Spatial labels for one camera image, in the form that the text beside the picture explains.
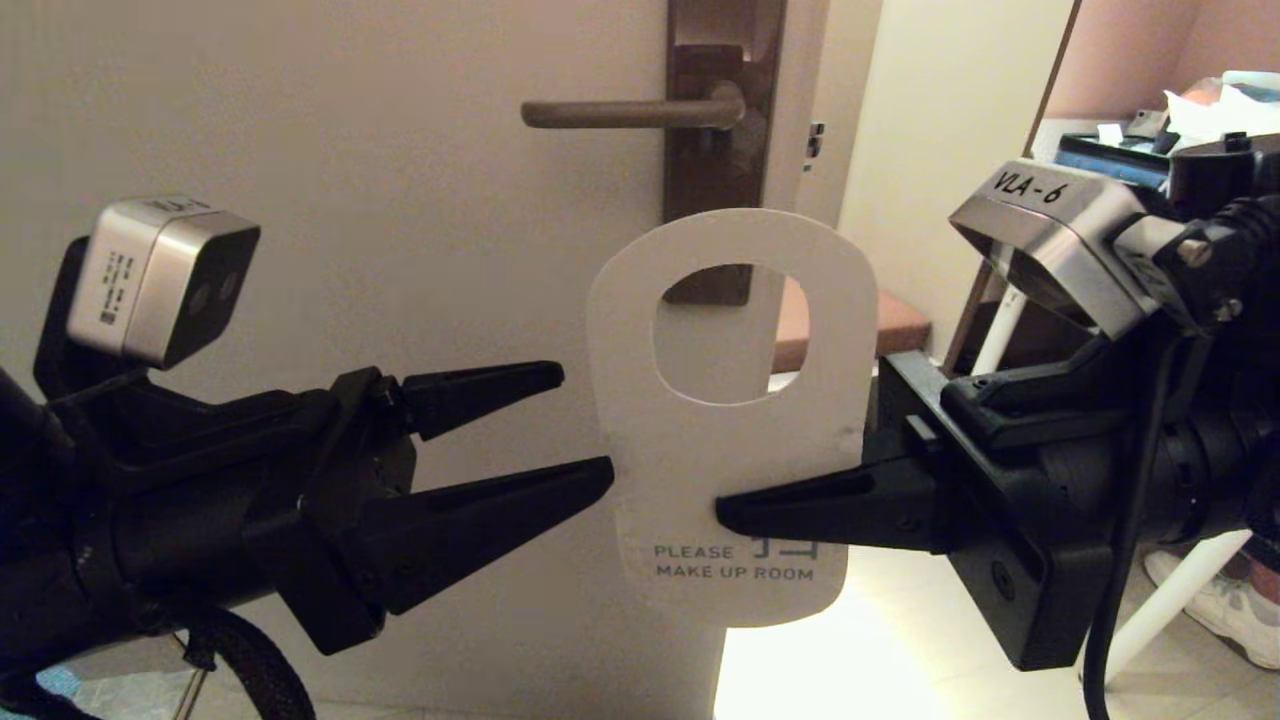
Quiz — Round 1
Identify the cream shelf cabinet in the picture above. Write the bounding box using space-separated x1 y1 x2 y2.
770 0 1083 401

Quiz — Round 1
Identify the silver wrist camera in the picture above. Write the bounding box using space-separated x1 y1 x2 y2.
948 158 1217 342
65 197 262 370

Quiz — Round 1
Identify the white sneaker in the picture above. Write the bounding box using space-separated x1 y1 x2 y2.
1144 548 1280 672

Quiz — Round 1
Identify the dark blue case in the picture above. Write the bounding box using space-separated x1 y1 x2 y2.
1053 130 1173 187

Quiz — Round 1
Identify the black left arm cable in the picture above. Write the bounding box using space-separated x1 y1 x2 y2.
172 603 317 720

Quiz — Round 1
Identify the white door hanger sign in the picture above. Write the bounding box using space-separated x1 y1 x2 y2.
585 208 881 629

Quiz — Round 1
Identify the beige door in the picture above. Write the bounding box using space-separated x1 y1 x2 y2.
0 0 881 720

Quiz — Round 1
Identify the thick black cable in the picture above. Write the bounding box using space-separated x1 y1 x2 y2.
1082 330 1183 720

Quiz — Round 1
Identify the black braided cable sleeve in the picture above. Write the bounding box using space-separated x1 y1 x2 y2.
1212 192 1280 256

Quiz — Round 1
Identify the white plastic bag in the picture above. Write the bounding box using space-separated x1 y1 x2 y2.
1160 72 1280 143

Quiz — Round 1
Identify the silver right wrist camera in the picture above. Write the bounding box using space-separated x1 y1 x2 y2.
948 158 1217 342

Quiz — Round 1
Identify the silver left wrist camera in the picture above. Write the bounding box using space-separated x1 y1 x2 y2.
65 197 262 370

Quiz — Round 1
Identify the terracotta seat cushion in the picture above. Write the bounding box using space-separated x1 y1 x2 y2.
772 275 932 377

